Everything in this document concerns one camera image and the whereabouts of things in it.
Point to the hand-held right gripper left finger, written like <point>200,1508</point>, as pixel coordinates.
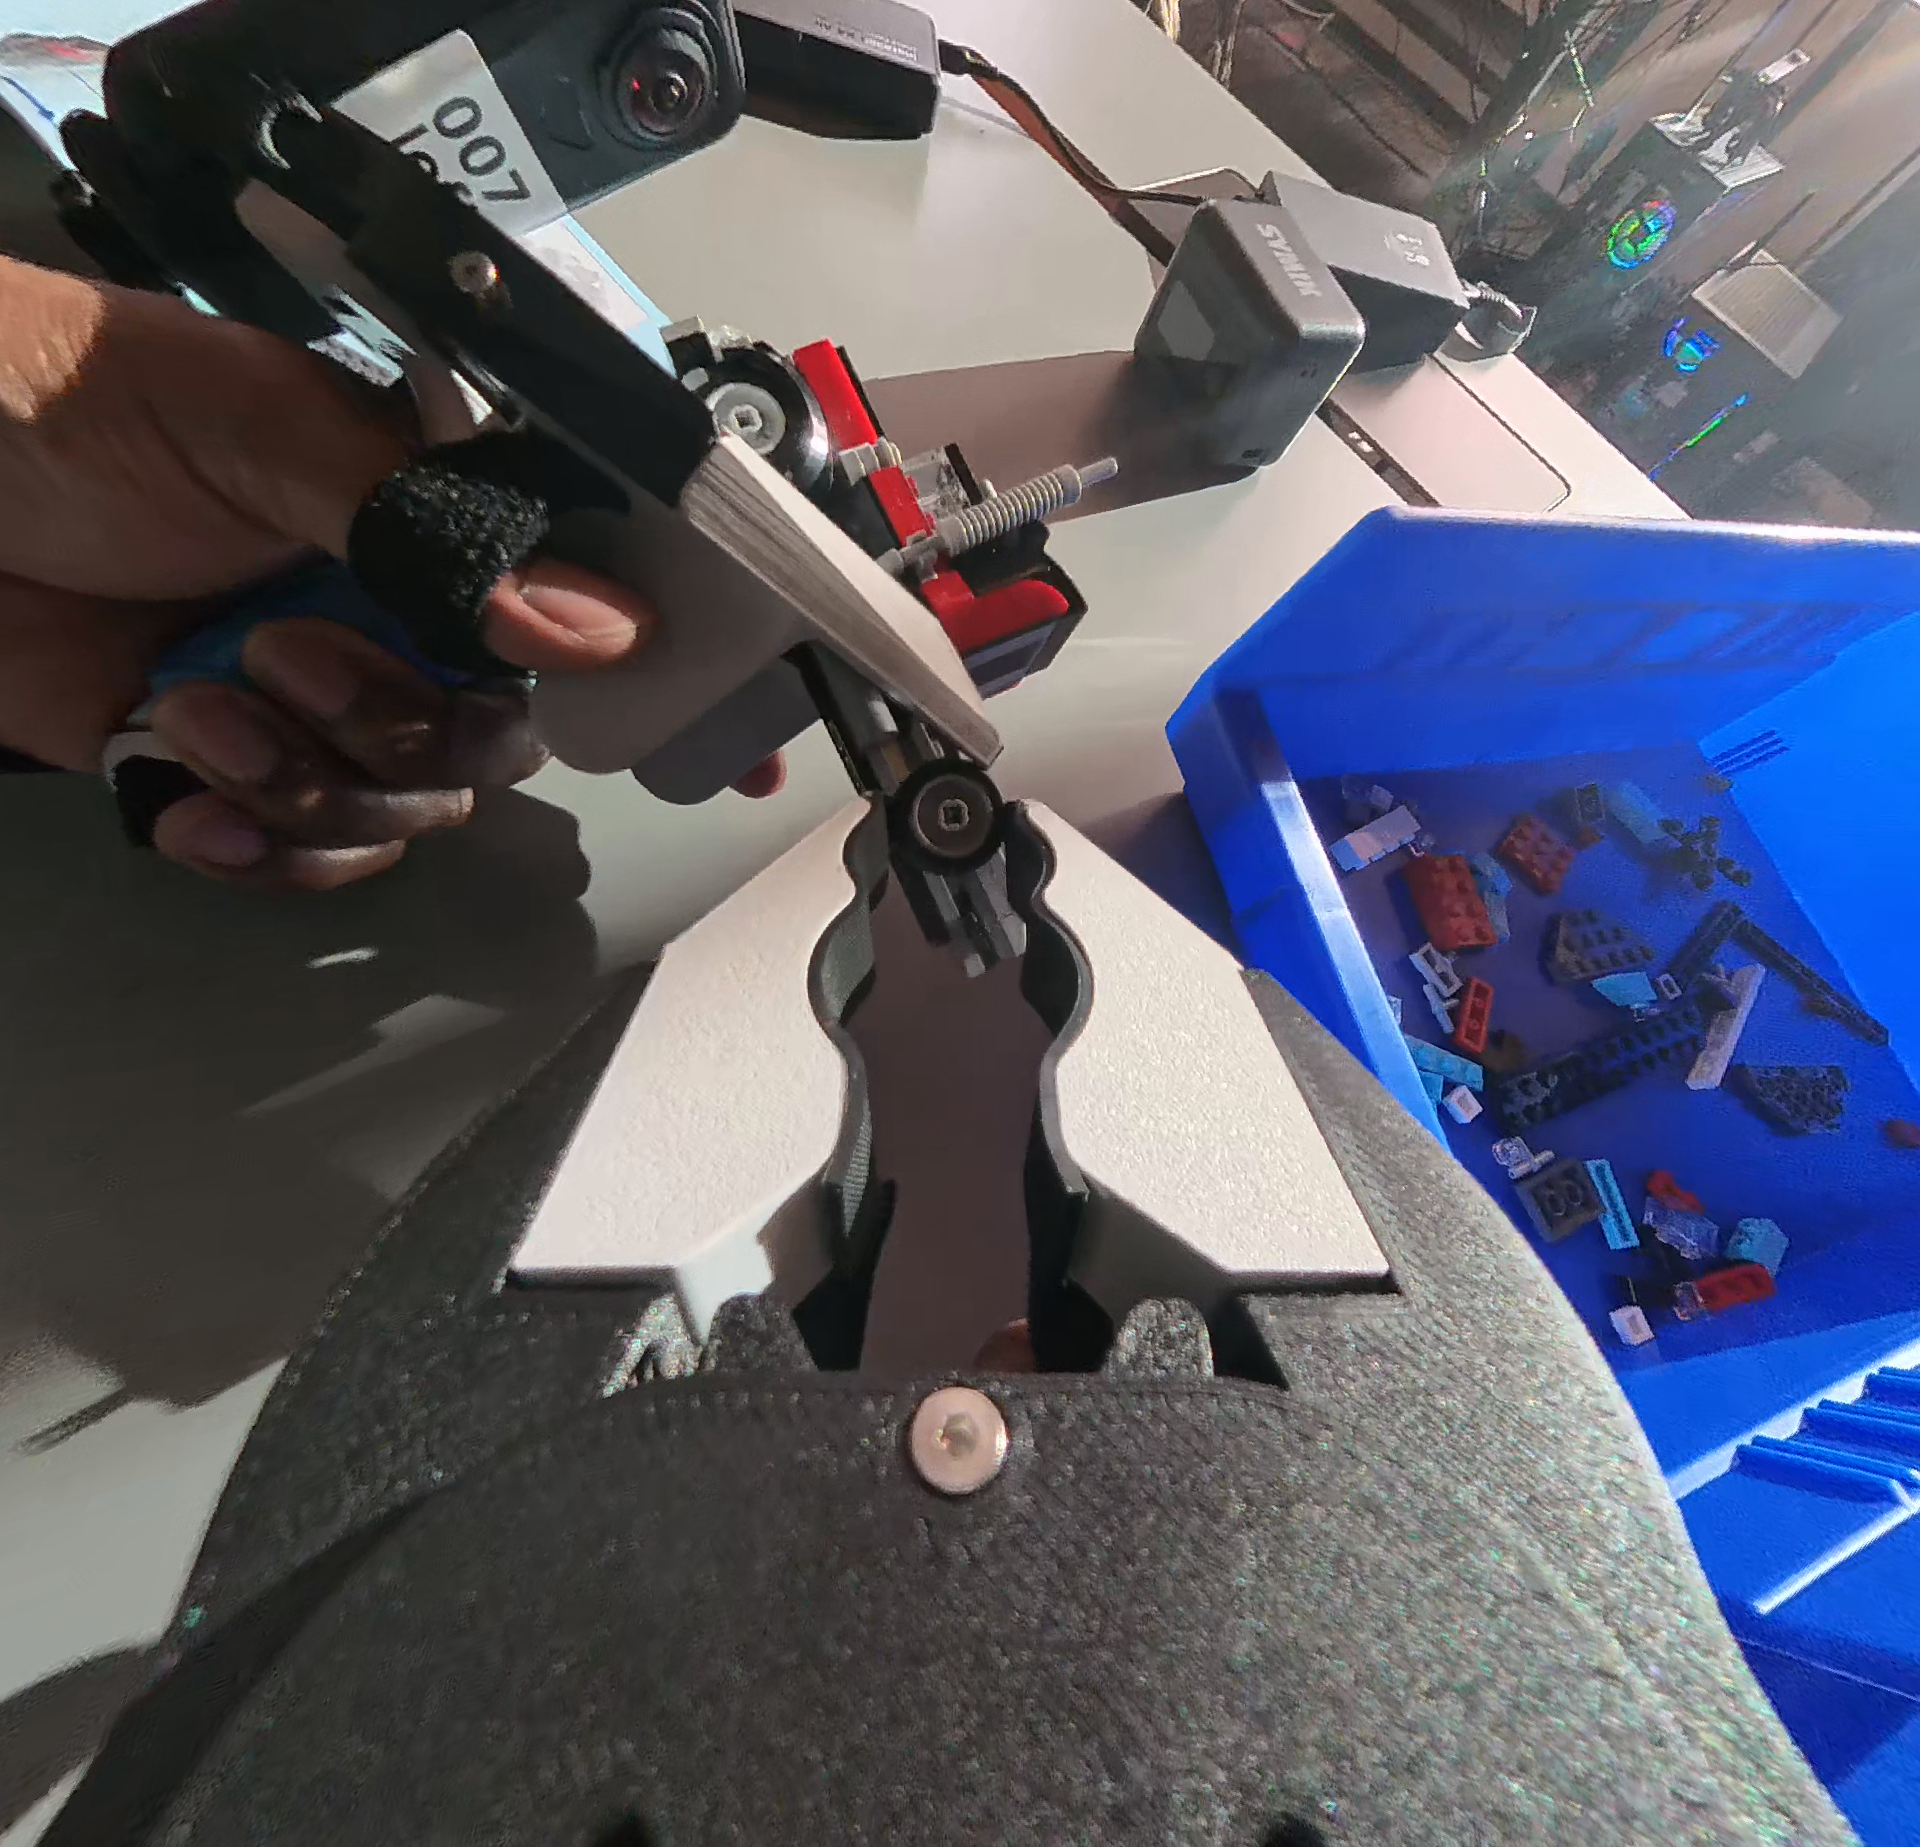
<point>705,1129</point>

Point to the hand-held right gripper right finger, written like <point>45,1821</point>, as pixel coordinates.
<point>1201,1129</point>

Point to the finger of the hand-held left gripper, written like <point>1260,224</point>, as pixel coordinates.
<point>841,602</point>

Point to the toy brick truck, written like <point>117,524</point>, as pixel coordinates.
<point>990,610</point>

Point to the black toy wheel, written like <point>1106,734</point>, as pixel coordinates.
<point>946,816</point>

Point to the blue plastic bin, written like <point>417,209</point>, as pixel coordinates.
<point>1830,1653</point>
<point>1501,602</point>

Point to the person's left hand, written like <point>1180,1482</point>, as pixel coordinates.
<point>151,454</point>

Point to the black power bank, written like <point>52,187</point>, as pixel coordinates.
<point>841,40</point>

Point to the pile of loose toy bricks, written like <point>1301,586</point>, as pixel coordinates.
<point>1620,1054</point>

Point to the black power adapter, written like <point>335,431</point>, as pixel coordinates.
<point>1380,259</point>

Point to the grey laptop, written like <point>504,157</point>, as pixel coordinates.
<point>1471,437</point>

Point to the computer tower with coloured lights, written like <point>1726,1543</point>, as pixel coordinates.
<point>1651,229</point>

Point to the black cube camera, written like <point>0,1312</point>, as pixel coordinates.
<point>1245,333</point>

